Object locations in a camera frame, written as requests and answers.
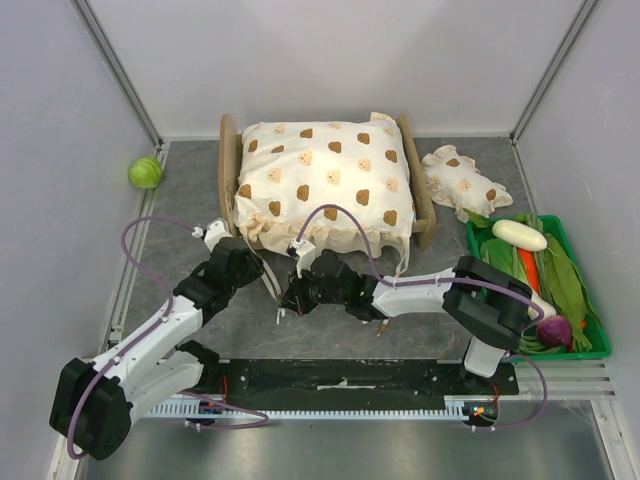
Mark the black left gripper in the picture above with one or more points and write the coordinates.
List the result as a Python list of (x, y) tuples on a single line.
[(254, 267)]

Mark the orange carrot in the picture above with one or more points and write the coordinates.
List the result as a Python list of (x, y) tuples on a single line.
[(529, 264)]

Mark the bear print cream quilt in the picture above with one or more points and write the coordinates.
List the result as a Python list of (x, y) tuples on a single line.
[(343, 186)]

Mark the white radish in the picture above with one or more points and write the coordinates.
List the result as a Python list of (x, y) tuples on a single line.
[(519, 235)]

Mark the green cabbage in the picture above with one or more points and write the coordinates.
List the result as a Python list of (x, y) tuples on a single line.
[(146, 173)]

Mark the purple cabbage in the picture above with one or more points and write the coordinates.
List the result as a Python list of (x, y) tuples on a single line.
[(554, 331)]

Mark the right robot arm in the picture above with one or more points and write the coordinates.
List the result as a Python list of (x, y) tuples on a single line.
[(490, 304)]

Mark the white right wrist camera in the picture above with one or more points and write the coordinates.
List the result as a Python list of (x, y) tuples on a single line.
[(304, 252)]

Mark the green plastic basket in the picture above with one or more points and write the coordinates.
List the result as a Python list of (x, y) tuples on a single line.
[(600, 320)]

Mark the bear print small pillow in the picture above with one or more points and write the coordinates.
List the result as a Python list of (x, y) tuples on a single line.
[(454, 181)]

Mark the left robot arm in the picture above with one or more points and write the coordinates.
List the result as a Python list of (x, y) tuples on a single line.
[(98, 401)]

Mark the white cable duct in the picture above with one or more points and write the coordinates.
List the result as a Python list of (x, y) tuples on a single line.
[(198, 411)]

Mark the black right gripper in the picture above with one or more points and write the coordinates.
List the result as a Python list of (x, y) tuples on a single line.
[(295, 298)]

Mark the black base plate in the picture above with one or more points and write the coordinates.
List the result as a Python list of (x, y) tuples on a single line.
[(348, 385)]

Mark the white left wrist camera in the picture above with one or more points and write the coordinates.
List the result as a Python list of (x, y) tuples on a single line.
[(213, 233)]

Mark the wooden pet bed frame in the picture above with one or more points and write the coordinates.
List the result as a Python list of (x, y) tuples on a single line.
[(230, 162)]

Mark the green beans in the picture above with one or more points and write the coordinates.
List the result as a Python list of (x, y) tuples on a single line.
[(530, 345)]

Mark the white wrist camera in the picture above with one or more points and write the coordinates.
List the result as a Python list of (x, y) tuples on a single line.
[(213, 233), (304, 252)]

